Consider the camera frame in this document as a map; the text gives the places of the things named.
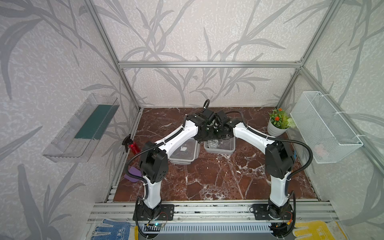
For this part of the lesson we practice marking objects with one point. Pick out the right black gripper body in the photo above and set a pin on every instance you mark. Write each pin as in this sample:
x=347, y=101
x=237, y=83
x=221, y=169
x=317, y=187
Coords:
x=219, y=133

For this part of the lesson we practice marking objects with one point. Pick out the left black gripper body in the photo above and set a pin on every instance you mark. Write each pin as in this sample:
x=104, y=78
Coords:
x=206, y=134

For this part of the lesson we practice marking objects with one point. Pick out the translucent plastic lunch box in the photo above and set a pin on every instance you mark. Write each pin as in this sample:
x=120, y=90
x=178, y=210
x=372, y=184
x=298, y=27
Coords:
x=226, y=147

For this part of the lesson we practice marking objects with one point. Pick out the translucent lunch box lid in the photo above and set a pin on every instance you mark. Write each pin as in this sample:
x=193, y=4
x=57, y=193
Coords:
x=186, y=153

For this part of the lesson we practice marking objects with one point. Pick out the grey striped cloth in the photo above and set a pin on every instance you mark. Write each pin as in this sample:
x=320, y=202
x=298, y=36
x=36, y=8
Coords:
x=213, y=144

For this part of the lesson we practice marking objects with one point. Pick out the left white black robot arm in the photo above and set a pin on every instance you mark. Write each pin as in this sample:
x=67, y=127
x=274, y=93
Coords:
x=154, y=166

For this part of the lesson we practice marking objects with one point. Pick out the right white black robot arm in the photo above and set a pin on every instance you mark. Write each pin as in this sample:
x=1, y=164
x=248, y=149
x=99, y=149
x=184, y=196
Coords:
x=279, y=159

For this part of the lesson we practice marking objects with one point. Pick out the potted plant white pot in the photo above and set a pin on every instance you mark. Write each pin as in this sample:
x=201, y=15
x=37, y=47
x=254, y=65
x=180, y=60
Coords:
x=279, y=122

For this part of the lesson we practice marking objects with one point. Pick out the red spray bottle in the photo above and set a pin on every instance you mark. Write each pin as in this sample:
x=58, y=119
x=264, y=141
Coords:
x=129, y=144

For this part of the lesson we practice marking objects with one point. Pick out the purple scoop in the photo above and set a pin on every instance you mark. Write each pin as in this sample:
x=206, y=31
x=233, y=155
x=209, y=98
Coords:
x=135, y=172

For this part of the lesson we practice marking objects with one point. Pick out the pink item in basket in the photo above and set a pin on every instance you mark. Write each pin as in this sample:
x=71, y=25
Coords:
x=321, y=151

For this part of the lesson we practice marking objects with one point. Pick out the green sheet in shelf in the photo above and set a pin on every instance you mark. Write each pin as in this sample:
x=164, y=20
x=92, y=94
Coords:
x=97, y=123

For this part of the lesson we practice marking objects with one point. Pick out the blue white work glove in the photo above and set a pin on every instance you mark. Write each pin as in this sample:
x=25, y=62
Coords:
x=114, y=230

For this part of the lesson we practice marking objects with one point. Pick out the yellow work glove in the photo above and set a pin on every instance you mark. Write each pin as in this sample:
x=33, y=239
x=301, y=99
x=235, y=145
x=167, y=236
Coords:
x=318, y=230

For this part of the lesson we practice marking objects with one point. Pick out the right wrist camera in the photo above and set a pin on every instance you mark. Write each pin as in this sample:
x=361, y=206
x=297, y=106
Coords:
x=222, y=118

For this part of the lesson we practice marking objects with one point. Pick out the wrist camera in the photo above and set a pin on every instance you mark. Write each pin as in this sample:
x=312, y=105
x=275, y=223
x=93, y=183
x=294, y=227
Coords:
x=207, y=114
x=222, y=118

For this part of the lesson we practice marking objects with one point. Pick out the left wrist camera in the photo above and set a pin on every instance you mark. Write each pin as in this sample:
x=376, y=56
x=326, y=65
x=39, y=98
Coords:
x=207, y=114

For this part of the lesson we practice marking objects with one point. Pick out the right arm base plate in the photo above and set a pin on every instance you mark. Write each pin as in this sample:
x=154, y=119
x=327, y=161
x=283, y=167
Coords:
x=272, y=213

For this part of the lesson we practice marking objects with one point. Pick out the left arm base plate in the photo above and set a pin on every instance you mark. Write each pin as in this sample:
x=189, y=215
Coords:
x=163, y=212

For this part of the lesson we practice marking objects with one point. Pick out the white wire mesh basket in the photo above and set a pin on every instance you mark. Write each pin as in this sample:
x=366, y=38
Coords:
x=320, y=123

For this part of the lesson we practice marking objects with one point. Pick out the clear acrylic wall shelf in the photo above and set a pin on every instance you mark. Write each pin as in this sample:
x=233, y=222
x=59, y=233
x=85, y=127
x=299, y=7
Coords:
x=78, y=139

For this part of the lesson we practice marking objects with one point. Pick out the aluminium front rail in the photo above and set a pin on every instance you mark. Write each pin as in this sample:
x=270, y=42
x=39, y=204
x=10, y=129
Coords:
x=213, y=211

